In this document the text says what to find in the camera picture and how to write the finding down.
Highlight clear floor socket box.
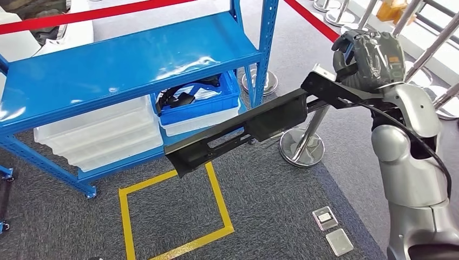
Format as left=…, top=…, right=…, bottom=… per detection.
left=312, top=206, right=339, bottom=232

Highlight large blue metal shelf rack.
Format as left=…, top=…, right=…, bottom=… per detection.
left=0, top=0, right=280, bottom=200

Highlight clear plastic bag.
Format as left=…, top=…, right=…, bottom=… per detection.
left=177, top=84, right=220, bottom=103

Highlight black parts in blue bin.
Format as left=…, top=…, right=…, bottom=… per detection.
left=156, top=73, right=222, bottom=116

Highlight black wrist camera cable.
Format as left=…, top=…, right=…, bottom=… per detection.
left=358, top=102, right=453, bottom=200

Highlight blue plastic bin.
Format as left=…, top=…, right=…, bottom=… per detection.
left=151, top=70, right=241, bottom=126

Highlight translucent white plastic bin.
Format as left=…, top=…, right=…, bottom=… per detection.
left=77, top=143, right=164, bottom=173
left=61, top=133, right=164, bottom=164
left=33, top=95, right=159, bottom=144
left=47, top=118, right=162, bottom=155

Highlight long black plastic part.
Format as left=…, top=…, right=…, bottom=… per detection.
left=164, top=88, right=332, bottom=179

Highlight orange box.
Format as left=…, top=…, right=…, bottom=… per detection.
left=376, top=0, right=410, bottom=22

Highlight small blue metal rack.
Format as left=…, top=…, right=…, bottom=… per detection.
left=0, top=164, right=16, bottom=235

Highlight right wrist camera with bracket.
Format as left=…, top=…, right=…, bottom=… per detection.
left=300, top=63, right=384, bottom=110

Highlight clear square floor cover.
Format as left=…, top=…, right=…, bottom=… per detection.
left=325, top=228, right=355, bottom=258

